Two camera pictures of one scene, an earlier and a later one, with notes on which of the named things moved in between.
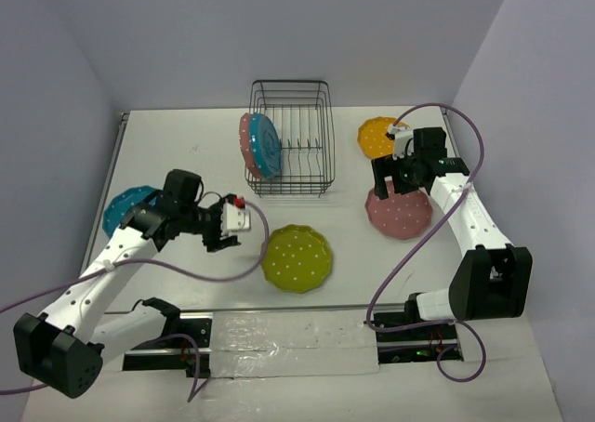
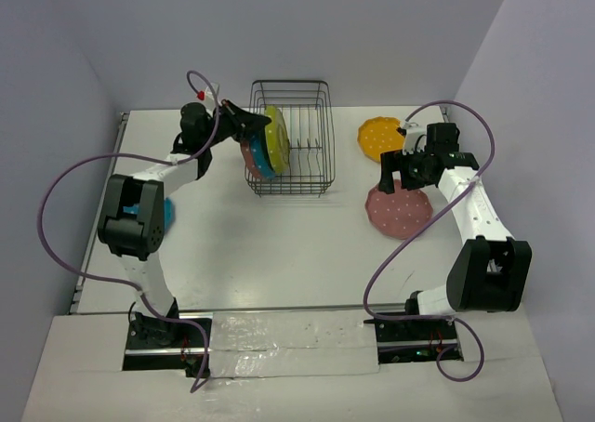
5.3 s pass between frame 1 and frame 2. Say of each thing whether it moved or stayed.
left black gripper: moved
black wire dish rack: stayed
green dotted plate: moved
